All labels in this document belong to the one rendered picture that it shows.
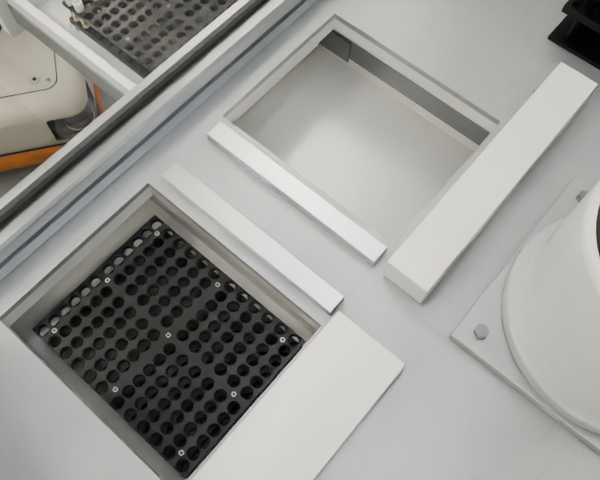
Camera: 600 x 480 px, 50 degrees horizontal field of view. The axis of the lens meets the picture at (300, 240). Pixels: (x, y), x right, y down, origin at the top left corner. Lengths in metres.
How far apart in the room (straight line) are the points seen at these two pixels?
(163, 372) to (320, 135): 0.38
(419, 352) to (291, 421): 0.14
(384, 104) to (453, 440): 0.47
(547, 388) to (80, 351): 0.45
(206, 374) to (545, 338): 0.32
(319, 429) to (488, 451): 0.15
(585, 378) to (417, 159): 0.39
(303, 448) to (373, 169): 0.39
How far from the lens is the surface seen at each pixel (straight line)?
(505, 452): 0.63
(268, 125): 0.87
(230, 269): 0.77
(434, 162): 0.86
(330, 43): 0.92
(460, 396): 0.63
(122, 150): 0.69
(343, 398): 0.60
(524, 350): 0.63
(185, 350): 0.67
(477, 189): 0.67
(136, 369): 0.68
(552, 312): 0.57
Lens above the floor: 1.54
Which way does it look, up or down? 66 degrees down
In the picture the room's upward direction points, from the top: 2 degrees clockwise
